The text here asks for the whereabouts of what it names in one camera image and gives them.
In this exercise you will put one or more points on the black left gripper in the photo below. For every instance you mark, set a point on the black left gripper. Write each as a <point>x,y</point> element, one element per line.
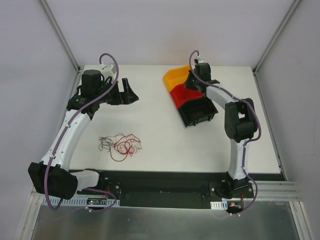
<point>119,93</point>

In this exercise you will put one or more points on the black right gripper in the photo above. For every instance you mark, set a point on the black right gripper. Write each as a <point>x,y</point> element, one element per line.
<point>191,80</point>

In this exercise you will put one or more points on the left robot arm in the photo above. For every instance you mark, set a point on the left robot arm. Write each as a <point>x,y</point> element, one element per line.
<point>51,174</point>

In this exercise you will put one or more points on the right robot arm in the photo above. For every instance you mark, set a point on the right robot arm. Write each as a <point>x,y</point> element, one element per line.
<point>240,125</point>

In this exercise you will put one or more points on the yellow plastic bin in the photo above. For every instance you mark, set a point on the yellow plastic bin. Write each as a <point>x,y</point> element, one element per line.
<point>176,77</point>

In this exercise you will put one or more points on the red plastic bin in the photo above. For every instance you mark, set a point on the red plastic bin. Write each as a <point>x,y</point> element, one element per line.
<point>180,95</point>

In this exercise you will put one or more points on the black plastic bin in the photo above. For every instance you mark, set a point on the black plastic bin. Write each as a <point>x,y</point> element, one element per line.
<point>197,111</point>

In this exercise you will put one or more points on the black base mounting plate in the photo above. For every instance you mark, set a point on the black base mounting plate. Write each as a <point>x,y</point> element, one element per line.
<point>179,190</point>

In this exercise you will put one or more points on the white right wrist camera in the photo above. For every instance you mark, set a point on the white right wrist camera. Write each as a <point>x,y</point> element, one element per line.
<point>199,60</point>

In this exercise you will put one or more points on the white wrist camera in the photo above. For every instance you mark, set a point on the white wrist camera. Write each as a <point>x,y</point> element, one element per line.
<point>107,70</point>
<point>199,60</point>

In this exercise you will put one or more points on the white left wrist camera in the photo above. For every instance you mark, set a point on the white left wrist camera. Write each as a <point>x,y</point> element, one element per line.
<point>107,70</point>

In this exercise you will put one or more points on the right aluminium frame post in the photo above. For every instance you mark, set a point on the right aluminium frame post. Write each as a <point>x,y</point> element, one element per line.
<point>277,34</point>

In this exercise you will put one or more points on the aluminium frame post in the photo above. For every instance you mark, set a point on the aluminium frame post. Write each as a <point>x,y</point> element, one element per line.
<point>59,34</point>
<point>277,34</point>

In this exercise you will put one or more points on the white slotted cable duct left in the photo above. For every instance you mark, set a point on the white slotted cable duct left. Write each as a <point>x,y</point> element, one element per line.
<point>90,202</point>

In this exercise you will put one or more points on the white slotted cable duct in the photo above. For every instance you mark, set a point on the white slotted cable duct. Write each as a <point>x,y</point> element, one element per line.
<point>90,202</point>
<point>219,205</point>

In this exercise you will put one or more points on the left aluminium frame post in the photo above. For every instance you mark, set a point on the left aluminium frame post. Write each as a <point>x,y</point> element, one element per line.
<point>59,34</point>

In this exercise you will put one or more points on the aluminium rail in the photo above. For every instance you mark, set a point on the aluminium rail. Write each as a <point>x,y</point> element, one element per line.
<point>283,191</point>

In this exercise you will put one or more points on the white slotted cable duct right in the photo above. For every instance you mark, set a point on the white slotted cable duct right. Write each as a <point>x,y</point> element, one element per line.
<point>219,205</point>

